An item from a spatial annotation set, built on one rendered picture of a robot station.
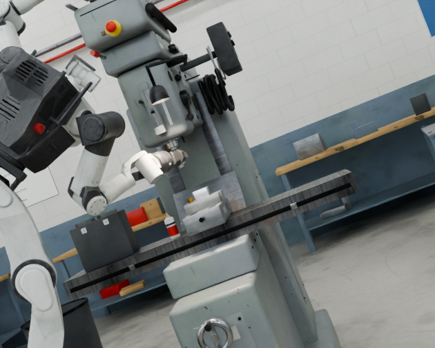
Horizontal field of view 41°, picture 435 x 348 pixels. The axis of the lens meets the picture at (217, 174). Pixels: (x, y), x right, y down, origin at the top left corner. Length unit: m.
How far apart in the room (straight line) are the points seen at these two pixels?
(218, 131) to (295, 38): 4.00
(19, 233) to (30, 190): 5.23
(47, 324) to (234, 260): 0.68
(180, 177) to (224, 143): 0.26
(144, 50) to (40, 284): 0.96
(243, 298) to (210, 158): 0.93
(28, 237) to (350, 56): 5.12
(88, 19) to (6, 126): 0.57
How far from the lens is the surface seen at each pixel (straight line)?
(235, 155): 2.73
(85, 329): 4.04
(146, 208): 6.27
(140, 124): 2.33
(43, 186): 7.18
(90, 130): 1.92
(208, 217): 2.18
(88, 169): 2.00
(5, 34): 2.34
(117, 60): 2.34
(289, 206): 2.24
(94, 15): 2.29
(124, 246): 2.42
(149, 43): 2.31
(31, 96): 1.94
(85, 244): 2.46
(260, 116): 6.56
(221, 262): 2.16
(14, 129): 1.94
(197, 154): 2.75
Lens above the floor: 1.14
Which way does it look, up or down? 1 degrees down
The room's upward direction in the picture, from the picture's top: 22 degrees counter-clockwise
